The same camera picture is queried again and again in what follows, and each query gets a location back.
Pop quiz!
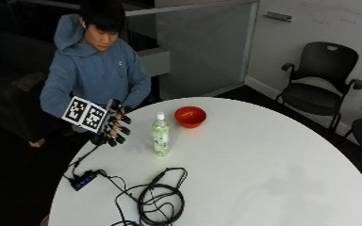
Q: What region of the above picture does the white marker cube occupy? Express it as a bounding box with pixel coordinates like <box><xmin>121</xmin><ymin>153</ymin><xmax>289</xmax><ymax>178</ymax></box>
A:
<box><xmin>60</xmin><ymin>95</ymin><xmax>109</xmax><ymax>135</ymax></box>

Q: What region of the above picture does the clear green tea bottle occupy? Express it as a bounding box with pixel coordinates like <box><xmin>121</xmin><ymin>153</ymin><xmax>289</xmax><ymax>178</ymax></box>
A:
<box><xmin>151</xmin><ymin>111</ymin><xmax>171</xmax><ymax>157</ymax></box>

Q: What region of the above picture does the the person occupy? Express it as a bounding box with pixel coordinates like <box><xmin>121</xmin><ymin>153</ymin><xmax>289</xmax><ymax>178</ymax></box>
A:
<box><xmin>38</xmin><ymin>0</ymin><xmax>152</xmax><ymax>127</ymax></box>

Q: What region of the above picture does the black USB hub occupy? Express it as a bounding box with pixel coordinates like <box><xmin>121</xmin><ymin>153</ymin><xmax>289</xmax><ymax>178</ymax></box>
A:
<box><xmin>69</xmin><ymin>169</ymin><xmax>99</xmax><ymax>192</ymax></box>

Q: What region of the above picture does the orange bowl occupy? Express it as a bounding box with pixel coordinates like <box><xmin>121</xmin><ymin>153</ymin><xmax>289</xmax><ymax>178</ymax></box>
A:
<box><xmin>173</xmin><ymin>105</ymin><xmax>207</xmax><ymax>129</ymax></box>

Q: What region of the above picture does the grey cabinet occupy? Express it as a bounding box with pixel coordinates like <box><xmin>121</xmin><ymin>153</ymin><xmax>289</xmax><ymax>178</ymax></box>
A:
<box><xmin>137</xmin><ymin>46</ymin><xmax>171</xmax><ymax>78</ymax></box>

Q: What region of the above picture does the dark sofa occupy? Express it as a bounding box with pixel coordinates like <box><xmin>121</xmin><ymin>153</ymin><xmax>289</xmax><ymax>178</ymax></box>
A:
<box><xmin>0</xmin><ymin>30</ymin><xmax>66</xmax><ymax>148</ymax></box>

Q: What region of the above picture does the frosted glass partition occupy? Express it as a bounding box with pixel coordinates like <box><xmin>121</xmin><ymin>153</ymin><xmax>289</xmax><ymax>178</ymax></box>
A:
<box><xmin>123</xmin><ymin>0</ymin><xmax>261</xmax><ymax>101</ymax></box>

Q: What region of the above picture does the black office chair with armrests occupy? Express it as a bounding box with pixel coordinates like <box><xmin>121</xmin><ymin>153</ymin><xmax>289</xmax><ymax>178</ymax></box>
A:
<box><xmin>275</xmin><ymin>40</ymin><xmax>362</xmax><ymax>134</ymax></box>

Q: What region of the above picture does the grey whiteboard tray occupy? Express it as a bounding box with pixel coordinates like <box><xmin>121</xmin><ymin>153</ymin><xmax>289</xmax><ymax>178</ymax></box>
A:
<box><xmin>263</xmin><ymin>10</ymin><xmax>293</xmax><ymax>24</ymax></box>

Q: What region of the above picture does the thin black glove cable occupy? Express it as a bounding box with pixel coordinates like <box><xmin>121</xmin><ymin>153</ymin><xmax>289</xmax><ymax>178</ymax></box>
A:
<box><xmin>61</xmin><ymin>140</ymin><xmax>103</xmax><ymax>182</ymax></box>

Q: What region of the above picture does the black coiled cable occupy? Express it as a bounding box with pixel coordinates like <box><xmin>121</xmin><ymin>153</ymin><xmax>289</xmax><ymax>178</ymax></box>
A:
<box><xmin>96</xmin><ymin>167</ymin><xmax>189</xmax><ymax>226</ymax></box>

